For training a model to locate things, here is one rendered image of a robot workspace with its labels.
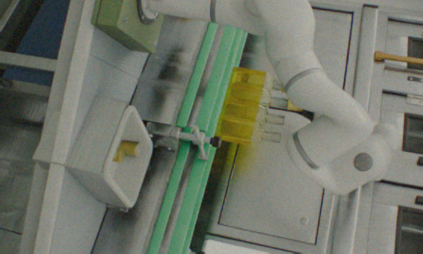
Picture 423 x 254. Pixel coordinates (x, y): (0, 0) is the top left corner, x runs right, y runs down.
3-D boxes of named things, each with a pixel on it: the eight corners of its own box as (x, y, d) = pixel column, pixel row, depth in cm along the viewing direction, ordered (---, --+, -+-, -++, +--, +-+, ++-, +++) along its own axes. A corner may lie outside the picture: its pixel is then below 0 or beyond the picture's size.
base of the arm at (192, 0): (129, 7, 93) (200, 19, 90) (143, -52, 93) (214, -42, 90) (155, 23, 109) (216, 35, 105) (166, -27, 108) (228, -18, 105)
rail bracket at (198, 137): (177, 156, 122) (222, 165, 120) (165, 127, 108) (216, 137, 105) (180, 147, 124) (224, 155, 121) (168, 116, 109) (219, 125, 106)
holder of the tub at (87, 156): (105, 209, 115) (134, 215, 113) (64, 165, 91) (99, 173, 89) (127, 149, 123) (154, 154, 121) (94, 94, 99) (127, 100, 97)
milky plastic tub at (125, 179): (100, 202, 110) (133, 211, 108) (66, 166, 91) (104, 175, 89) (123, 140, 118) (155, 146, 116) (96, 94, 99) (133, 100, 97)
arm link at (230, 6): (213, 34, 102) (283, 48, 99) (206, -5, 90) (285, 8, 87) (225, 1, 106) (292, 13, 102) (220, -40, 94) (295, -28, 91)
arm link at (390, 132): (389, 166, 113) (405, 131, 110) (350, 149, 116) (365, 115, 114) (390, 155, 127) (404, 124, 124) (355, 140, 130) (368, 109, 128)
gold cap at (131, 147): (134, 148, 110) (118, 145, 111) (136, 159, 112) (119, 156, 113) (140, 140, 113) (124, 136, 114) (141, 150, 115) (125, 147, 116)
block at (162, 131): (150, 149, 122) (175, 154, 121) (143, 133, 114) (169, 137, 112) (155, 137, 124) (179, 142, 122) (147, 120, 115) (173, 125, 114)
